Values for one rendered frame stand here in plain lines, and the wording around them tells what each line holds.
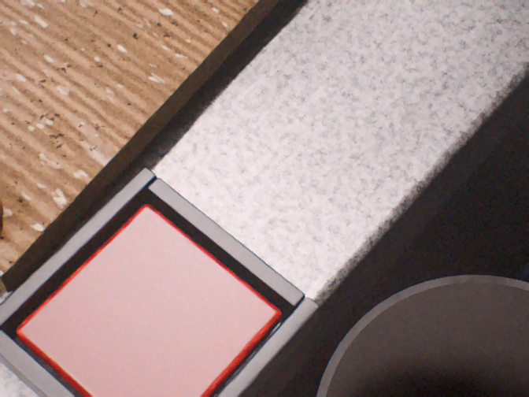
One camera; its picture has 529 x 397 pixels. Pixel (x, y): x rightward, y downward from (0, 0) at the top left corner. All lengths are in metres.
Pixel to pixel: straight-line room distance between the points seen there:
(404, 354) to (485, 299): 0.14
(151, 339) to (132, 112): 0.08
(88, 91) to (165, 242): 0.06
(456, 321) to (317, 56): 0.67
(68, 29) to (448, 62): 0.14
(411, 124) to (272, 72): 0.05
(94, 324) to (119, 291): 0.01
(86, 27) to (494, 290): 0.66
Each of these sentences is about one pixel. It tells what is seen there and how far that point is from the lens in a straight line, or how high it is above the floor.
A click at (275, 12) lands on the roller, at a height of 0.90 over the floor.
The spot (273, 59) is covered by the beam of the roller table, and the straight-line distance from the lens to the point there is 0.40.
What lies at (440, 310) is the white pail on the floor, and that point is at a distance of 1.01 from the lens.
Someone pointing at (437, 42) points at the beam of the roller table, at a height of 0.92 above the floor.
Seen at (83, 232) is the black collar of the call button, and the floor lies 0.93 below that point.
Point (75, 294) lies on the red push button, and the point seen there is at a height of 0.93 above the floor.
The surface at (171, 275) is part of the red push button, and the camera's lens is 0.34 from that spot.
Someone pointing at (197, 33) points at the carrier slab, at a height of 0.94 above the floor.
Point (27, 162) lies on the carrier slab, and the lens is 0.36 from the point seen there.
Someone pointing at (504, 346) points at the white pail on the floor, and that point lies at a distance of 1.09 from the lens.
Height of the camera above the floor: 1.24
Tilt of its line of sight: 64 degrees down
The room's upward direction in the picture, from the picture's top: 4 degrees clockwise
